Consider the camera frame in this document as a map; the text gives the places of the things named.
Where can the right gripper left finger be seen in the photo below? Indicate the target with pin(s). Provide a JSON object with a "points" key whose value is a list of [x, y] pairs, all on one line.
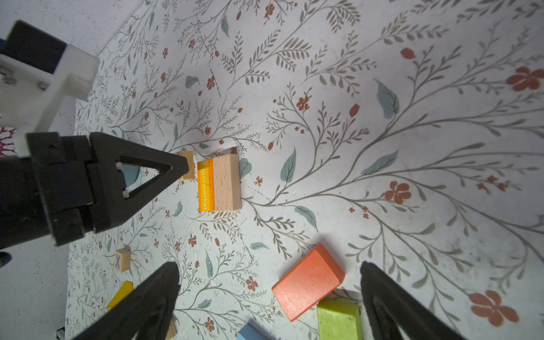
{"points": [[145, 313]]}

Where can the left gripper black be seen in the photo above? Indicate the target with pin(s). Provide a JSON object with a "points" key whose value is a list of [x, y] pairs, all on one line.
{"points": [[48, 192]]}

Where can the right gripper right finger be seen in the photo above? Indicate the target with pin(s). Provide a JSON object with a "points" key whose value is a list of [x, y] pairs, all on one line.
{"points": [[393, 312]]}

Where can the orange yellow cylinder block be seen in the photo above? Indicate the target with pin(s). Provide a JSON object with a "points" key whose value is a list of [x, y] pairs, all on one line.
{"points": [[206, 191]]}

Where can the natural wood rectangular block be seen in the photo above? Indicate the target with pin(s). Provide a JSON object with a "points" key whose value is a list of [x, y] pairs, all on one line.
{"points": [[226, 182]]}

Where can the yellow wood block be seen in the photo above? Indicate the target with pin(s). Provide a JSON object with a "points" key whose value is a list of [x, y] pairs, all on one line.
{"points": [[125, 289]]}

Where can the green wood block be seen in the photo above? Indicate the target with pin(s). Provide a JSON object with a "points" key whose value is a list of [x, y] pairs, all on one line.
{"points": [[339, 320]]}

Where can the red wood block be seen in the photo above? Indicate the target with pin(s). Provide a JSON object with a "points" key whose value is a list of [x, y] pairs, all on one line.
{"points": [[311, 280]]}

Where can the blue wood block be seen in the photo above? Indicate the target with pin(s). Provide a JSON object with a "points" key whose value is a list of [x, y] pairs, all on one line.
{"points": [[248, 332]]}

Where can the teal ceramic cup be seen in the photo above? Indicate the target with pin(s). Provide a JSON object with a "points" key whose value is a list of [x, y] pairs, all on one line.
{"points": [[130, 173]]}

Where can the small letter cube X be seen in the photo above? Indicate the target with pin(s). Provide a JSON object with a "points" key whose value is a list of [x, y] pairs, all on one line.
{"points": [[122, 259]]}

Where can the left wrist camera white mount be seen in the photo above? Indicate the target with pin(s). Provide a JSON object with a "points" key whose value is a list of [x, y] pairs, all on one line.
{"points": [[37, 72]]}

